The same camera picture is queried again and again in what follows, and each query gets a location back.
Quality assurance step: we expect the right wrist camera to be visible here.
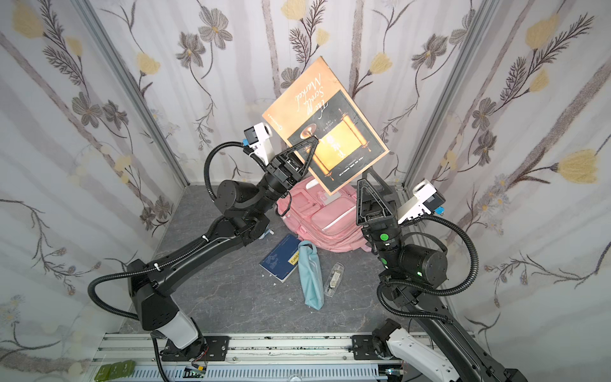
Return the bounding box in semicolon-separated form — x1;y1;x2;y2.
397;180;446;224

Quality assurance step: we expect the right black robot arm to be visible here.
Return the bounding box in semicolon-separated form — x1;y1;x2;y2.
356;176;526;381

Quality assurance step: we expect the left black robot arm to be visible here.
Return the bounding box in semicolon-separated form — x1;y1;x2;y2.
88;137;318;367

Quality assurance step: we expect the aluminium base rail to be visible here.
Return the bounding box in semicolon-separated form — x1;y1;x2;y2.
88;332;493;382

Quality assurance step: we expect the white cable duct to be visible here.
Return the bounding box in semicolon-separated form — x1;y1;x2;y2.
121;364;383;382

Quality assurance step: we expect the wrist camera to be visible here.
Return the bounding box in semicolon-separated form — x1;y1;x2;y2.
243;123;275;166
397;180;446;224

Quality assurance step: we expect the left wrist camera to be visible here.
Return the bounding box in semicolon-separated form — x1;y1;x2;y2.
243;123;275;166

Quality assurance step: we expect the teal pencil case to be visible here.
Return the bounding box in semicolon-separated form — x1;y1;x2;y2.
298;240;324;310

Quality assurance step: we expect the clear plastic case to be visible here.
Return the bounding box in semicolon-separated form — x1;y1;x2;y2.
324;263;345;297

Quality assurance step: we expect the brown and black book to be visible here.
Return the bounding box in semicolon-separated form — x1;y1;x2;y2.
263;57;389;195

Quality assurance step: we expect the green circuit board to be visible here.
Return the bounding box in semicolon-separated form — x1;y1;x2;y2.
94;360;136;382

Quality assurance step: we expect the light blue pencil sharpener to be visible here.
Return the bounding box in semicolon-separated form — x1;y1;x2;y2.
259;229;275;240

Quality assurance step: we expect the blue book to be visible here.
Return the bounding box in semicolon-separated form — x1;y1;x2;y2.
259;234;301;283

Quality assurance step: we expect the pink backpack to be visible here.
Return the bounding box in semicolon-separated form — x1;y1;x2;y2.
277;177;372;253

